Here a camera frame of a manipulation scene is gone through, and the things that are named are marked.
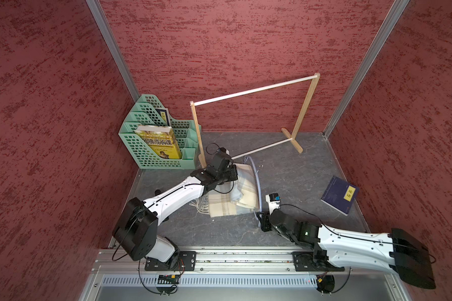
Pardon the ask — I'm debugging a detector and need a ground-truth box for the plaid blue beige scarf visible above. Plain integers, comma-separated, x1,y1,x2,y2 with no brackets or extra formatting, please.
190,164,259,218

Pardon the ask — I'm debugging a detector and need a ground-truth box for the light blue clothes hanger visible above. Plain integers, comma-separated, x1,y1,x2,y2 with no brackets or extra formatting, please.
242,156,262,221

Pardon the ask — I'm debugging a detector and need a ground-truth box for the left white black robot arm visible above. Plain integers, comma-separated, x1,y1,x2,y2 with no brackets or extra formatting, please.
112,147,238,266

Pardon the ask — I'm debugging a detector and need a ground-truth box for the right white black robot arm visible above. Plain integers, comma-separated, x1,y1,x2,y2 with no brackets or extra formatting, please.
256,209,436,290

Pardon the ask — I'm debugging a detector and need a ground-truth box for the dark blue book yellow label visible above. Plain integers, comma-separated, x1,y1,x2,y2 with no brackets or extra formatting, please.
321,176,360,216

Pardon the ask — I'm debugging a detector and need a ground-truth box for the wooden clothes rack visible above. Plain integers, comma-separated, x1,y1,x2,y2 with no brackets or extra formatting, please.
188,72,321,159

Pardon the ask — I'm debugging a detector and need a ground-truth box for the dark book in organizer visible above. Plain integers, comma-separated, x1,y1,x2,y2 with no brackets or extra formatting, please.
156,108,172,126

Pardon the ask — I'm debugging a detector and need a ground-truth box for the green plastic file organizer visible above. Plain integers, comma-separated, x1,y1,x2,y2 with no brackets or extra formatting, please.
119,94,202,170

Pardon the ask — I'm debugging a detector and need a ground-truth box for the left corner aluminium profile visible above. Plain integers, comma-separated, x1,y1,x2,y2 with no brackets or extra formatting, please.
86,0,141,102

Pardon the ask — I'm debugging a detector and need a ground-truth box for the corner aluminium profile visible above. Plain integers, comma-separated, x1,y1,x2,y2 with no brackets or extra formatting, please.
86,0,141,102
323,0,409,140

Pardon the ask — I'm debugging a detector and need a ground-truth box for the right corner aluminium profile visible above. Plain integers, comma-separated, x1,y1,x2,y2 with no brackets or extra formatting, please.
323,0,409,140

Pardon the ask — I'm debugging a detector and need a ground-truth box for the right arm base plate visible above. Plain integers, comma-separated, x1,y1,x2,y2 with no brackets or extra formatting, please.
292,252,345,273

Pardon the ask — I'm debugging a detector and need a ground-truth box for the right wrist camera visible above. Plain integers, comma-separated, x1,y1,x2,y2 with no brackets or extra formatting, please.
265,193,281,214

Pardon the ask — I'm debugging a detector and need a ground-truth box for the right base cable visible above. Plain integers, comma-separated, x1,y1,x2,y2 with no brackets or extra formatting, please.
315,266,353,295

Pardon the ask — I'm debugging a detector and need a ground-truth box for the base cable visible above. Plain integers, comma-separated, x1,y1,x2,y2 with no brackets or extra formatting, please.
315,266,353,295
135,257,185,296

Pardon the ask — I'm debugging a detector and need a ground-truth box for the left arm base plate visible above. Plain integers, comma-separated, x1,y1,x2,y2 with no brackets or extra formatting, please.
144,251,197,273

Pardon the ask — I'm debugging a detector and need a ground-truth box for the left base cable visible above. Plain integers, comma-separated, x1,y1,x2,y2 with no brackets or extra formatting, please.
135,257,185,296

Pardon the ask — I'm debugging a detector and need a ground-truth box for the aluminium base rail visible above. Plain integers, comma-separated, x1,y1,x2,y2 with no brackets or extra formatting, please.
91,247,394,275

